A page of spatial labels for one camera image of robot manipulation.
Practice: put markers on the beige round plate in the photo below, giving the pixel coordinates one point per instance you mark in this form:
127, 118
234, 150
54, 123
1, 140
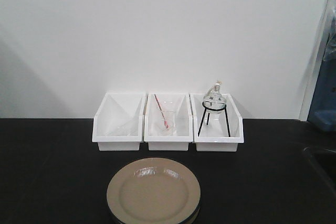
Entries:
188, 220
153, 190

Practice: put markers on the clear glass beaker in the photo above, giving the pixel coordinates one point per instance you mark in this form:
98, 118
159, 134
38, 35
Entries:
170, 116

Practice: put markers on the white plastic bin middle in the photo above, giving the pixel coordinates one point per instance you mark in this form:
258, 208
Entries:
183, 135

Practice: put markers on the white plastic bin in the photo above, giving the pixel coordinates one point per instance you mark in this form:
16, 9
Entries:
183, 135
118, 122
216, 132

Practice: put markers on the red glass stirring rod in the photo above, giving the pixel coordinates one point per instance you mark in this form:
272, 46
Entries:
162, 114

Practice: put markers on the glass round flask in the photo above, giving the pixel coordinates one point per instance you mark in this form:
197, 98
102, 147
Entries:
214, 94

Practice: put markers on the white plastic bin left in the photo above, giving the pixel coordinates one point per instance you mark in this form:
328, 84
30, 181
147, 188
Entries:
118, 122

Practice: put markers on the white plastic bin right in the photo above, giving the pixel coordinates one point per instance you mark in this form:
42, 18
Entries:
216, 132

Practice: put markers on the grey pegboard drying rack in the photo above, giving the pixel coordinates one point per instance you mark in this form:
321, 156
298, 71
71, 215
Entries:
322, 109

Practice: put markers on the black lab sink basin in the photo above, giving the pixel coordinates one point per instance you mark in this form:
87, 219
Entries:
322, 161

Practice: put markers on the black wire tripod stand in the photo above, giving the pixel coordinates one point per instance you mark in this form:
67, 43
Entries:
214, 108

